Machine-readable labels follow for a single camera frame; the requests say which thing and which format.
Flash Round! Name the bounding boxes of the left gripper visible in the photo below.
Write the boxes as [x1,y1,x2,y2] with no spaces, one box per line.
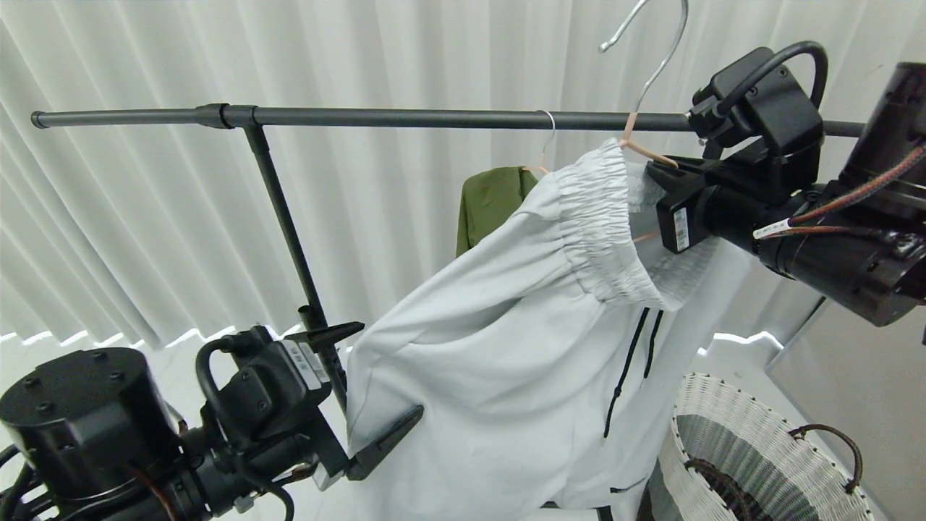
[179,321,426,509]

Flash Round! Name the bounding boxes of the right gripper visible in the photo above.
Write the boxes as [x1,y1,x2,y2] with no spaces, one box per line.
[654,183,762,255]

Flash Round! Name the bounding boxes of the pink clothes hanger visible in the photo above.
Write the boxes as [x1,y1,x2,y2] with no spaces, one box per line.
[521,110,558,177]
[599,0,689,244]

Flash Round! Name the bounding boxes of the pale grey garment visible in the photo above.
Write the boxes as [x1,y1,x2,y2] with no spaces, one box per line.
[346,137,753,521]

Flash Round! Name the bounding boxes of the green shirt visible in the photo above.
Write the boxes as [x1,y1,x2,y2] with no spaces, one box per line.
[456,166,540,258]

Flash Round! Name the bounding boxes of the white laundry basket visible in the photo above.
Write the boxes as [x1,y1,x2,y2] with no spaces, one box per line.
[647,373,876,521]

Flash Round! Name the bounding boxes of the black clothes rack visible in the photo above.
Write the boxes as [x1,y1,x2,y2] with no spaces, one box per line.
[30,103,866,521]

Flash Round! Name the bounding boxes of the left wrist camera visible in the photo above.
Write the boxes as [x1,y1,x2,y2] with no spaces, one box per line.
[210,327,335,444]

